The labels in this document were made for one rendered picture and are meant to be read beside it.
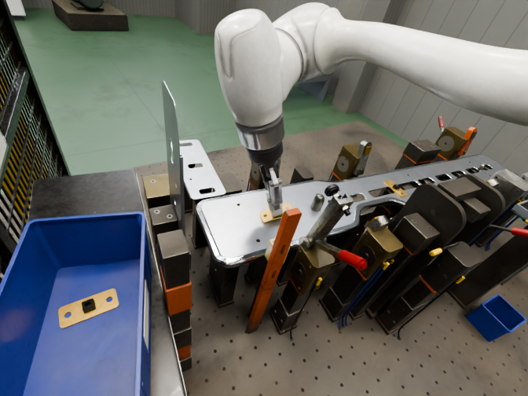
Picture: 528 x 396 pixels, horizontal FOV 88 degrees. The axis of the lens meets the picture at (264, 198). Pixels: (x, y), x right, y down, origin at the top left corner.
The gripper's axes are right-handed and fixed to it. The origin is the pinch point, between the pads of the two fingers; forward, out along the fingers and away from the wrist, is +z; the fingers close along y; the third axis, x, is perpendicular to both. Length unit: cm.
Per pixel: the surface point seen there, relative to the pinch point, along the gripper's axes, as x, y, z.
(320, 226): -5.9, -15.1, -6.8
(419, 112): -232, 201, 161
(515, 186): -77, -6, 22
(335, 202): -8.5, -15.6, -13.8
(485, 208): -48, -17, 6
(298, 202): -7.9, 4.9, 9.0
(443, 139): -92, 38, 39
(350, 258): -8.2, -23.3, -6.4
